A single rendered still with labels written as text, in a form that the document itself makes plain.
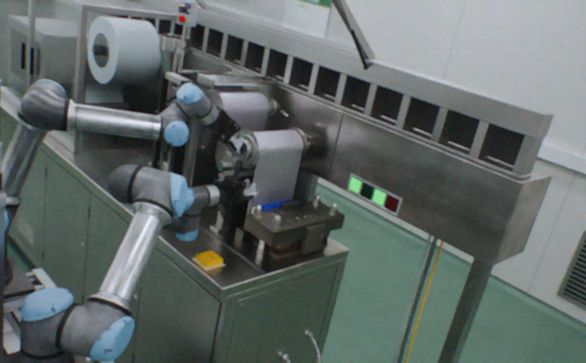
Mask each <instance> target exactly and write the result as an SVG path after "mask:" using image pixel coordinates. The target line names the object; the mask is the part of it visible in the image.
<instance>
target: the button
mask: <svg viewBox="0 0 586 363"><path fill-rule="evenodd" d="M196 260H197V261H198V262H199V263H200V264H201V265H203V266H204V267H205V268H206V269H207V268H210V267H214V266H218V265H221V264H222V261H223V259H222V258H221V257H220V256H218V255H217V254H216V253H215V252H214V251H206V252H203V253H200V254H196Z"/></svg>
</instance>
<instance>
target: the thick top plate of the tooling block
mask: <svg viewBox="0 0 586 363"><path fill-rule="evenodd" d="M312 202H313V201H311V202H304V203H301V204H300V207H293V208H289V209H285V210H283V209H281V208H280V207H278V208H274V209H270V210H264V211H262V218H255V217H254V216H253V214H252V213H249V214H246V217H245V225H244V228H245V229H246V230H247V231H249V232H250V233H252V234H253V235H254V236H256V237H257V238H259V239H261V240H262V241H263V242H265V243H267V244H268V245H270V247H272V246H277V245H280V244H283V243H288V242H291V241H296V240H299V239H302V238H303V236H304V232H305V227H308V226H311V225H317V224H320V223H324V224H326V228H325V233H327V232H329V231H332V230H337V229H341V228H342V227H343V222H344V219H345V215H344V214H342V213H341V212H339V211H338V212H337V215H331V214H330V213H329V210H330V207H329V206H328V205H326V204H324V203H322V202H321V205H320V206H317V205H314V204H313V203H312ZM276 215H279V216H280V217H281V227H280V228H272V227H271V224H272V220H273V219H274V217H275V216H276Z"/></svg>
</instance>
